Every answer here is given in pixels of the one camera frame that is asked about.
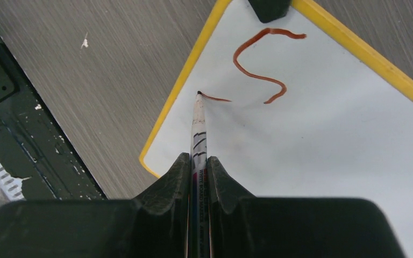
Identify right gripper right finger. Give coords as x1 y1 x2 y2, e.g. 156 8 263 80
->
206 156 404 257

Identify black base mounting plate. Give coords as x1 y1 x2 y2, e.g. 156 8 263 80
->
0 37 106 200

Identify white red whiteboard marker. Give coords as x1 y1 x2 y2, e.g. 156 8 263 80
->
187 91 211 257

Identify yellow framed whiteboard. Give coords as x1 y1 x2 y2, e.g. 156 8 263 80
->
139 1 413 257

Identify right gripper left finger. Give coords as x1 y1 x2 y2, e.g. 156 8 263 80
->
0 153 190 257

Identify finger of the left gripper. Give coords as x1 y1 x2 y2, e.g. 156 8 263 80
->
248 0 293 24

